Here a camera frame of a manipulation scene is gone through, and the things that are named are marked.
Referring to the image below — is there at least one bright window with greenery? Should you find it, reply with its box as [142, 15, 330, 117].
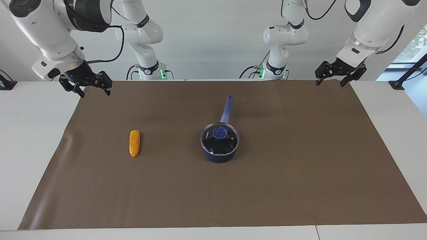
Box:
[391, 26, 427, 64]

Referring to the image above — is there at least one black base cables right arm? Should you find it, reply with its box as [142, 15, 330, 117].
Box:
[126, 64, 174, 81]

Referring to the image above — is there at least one black stand pole with foot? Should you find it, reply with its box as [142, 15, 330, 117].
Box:
[388, 53, 427, 91]

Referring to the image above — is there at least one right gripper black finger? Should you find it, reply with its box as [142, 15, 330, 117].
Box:
[98, 71, 112, 96]
[59, 77, 85, 98]

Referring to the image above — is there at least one glass lid with blue knob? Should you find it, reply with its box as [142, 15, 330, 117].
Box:
[201, 122, 240, 156]

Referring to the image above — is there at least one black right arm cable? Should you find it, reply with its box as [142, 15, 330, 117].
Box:
[85, 5, 131, 64]

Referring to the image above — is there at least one dark blue pot with handle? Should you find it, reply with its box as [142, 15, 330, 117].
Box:
[200, 95, 240, 164]

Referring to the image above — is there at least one black base cables arm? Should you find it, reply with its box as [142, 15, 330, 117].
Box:
[238, 50, 271, 80]
[126, 64, 174, 81]

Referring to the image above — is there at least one yellow corn cob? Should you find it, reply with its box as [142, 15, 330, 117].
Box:
[129, 130, 141, 158]

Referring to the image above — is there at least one brown table mat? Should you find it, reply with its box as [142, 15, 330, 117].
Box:
[18, 80, 427, 230]

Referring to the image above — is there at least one black base cables left arm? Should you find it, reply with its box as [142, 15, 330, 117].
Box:
[238, 50, 271, 80]

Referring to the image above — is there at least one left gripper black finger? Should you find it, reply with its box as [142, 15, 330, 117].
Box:
[315, 61, 331, 86]
[340, 74, 356, 88]

